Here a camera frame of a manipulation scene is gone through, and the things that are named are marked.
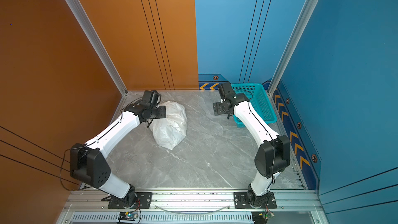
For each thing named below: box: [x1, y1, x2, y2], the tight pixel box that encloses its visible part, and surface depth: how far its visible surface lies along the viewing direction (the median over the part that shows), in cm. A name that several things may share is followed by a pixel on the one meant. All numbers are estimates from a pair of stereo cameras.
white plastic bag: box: [149, 100, 188, 151], surface depth 91 cm
